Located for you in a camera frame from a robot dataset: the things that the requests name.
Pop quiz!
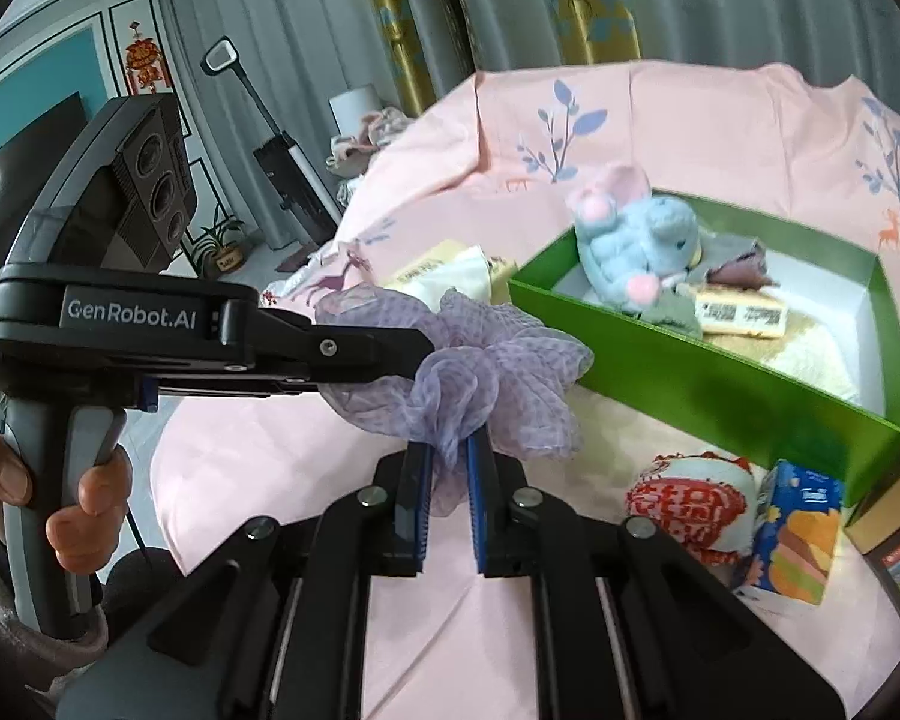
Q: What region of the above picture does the purple chiffon scrunchie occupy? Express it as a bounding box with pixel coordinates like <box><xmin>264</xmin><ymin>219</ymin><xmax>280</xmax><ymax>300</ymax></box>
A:
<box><xmin>315</xmin><ymin>284</ymin><xmax>595</xmax><ymax>517</ymax></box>

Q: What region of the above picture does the red white soft pouch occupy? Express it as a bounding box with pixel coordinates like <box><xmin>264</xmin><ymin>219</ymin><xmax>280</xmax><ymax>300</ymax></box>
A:
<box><xmin>626</xmin><ymin>452</ymin><xmax>758</xmax><ymax>566</ymax></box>

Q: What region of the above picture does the blue pink plush elephant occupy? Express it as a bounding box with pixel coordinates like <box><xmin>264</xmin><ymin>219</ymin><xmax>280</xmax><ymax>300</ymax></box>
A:
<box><xmin>567</xmin><ymin>164</ymin><xmax>702</xmax><ymax>314</ymax></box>

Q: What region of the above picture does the person's left hand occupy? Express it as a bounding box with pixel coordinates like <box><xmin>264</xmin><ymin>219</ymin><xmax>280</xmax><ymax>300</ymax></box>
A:
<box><xmin>0</xmin><ymin>429</ymin><xmax>134</xmax><ymax>577</ymax></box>

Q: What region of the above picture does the potted plant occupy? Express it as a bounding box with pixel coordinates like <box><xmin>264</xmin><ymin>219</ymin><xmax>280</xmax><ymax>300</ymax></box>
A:
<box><xmin>188</xmin><ymin>215</ymin><xmax>245</xmax><ymax>280</ymax></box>

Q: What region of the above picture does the yellow tissue pack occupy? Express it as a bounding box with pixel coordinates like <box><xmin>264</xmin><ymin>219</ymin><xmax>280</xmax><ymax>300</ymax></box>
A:
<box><xmin>383</xmin><ymin>241</ymin><xmax>518</xmax><ymax>312</ymax></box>

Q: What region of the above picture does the black floor stand device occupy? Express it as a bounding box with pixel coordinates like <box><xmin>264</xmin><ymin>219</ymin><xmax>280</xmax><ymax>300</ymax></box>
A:
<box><xmin>201</xmin><ymin>36</ymin><xmax>341</xmax><ymax>245</ymax></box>

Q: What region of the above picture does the blue snack box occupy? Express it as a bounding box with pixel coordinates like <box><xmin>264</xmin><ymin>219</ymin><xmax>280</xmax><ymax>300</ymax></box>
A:
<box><xmin>733</xmin><ymin>458</ymin><xmax>844</xmax><ymax>614</ymax></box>

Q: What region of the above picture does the yellow labelled packet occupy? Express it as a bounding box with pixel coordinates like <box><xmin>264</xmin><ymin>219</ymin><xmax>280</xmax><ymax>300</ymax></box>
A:
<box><xmin>685</xmin><ymin>284</ymin><xmax>788</xmax><ymax>338</ymax></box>

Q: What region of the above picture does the pink fuzzy sleeve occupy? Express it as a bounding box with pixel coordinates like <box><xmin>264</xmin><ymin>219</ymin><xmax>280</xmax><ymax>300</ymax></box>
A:
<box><xmin>0</xmin><ymin>497</ymin><xmax>110</xmax><ymax>691</ymax></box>

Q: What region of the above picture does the green cardboard box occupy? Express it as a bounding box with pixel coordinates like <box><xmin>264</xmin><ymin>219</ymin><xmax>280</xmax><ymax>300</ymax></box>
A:
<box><xmin>510</xmin><ymin>197</ymin><xmax>900</xmax><ymax>504</ymax></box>

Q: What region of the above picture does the mauve folded cloth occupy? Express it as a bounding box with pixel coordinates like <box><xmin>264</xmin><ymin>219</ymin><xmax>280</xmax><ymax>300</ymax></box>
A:
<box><xmin>688</xmin><ymin>231</ymin><xmax>777</xmax><ymax>291</ymax></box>

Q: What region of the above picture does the white cylindrical lamp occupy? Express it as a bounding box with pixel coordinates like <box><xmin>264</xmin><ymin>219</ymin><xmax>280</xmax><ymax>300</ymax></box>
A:
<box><xmin>328</xmin><ymin>85</ymin><xmax>382</xmax><ymax>137</ymax></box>

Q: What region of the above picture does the grey-green curtain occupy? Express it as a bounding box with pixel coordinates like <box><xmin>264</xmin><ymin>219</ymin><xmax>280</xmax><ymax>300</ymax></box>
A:
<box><xmin>157</xmin><ymin>0</ymin><xmax>900</xmax><ymax>247</ymax></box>

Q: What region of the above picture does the yellow patterned curtain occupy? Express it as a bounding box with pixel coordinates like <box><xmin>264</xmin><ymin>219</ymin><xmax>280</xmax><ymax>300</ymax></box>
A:
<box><xmin>370</xmin><ymin>0</ymin><xmax>642</xmax><ymax>114</ymax></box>

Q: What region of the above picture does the black camera module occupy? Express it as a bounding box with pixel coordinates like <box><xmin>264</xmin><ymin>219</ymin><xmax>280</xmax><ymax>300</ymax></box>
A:
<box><xmin>7</xmin><ymin>93</ymin><xmax>196</xmax><ymax>273</ymax></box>

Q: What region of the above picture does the red wall decoration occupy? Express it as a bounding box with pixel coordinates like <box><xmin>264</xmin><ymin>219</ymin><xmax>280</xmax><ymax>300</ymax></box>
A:
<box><xmin>123</xmin><ymin>20</ymin><xmax>172</xmax><ymax>96</ymax></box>

